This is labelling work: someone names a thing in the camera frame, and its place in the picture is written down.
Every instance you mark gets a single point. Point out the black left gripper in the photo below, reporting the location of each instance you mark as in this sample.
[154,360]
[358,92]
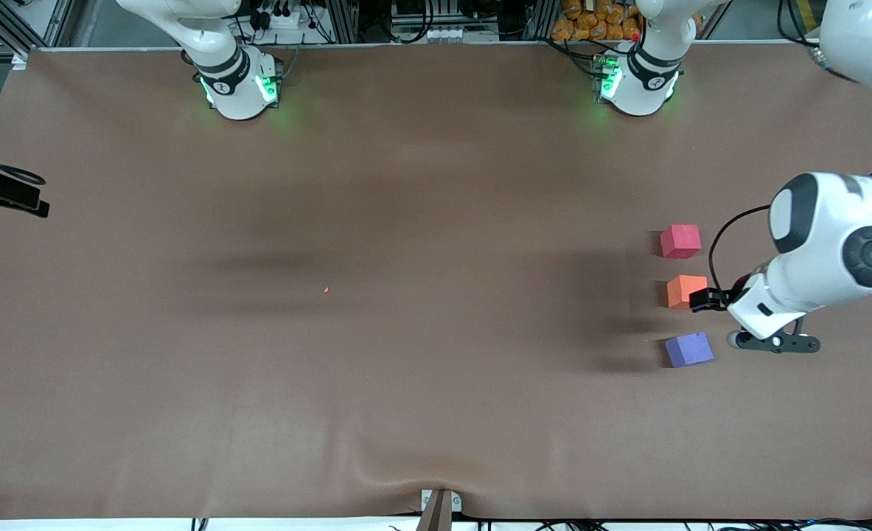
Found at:
[717,298]

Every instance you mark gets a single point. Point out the orange foam block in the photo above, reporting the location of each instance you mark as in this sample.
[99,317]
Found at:
[682,290]

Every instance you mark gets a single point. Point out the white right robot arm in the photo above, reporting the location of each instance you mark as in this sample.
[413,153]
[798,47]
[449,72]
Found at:
[236,96]

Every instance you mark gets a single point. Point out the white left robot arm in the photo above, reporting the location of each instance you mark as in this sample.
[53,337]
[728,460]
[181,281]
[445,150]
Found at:
[819,243]

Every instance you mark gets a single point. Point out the purple foam block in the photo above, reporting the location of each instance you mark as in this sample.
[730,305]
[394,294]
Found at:
[689,349]

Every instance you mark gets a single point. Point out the red foam block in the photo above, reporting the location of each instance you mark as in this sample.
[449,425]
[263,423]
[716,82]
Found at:
[680,241]

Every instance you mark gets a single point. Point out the table cover mat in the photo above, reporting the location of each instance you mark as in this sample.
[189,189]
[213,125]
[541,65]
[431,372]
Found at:
[436,221]

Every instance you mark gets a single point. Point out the bag of orange snacks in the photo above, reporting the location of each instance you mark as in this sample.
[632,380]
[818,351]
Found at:
[590,22]

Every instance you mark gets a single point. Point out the white power strip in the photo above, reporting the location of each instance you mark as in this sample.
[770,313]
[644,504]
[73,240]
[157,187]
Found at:
[281,21]

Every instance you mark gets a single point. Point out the grey table edge clamp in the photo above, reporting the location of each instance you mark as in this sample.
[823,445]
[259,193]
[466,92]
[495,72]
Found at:
[439,505]

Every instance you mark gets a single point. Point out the white corner bracket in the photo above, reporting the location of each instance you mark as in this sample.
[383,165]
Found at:
[20,61]

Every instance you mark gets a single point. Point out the aluminium frame post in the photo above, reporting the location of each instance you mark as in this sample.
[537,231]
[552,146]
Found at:
[343,22]
[542,18]
[8,33]

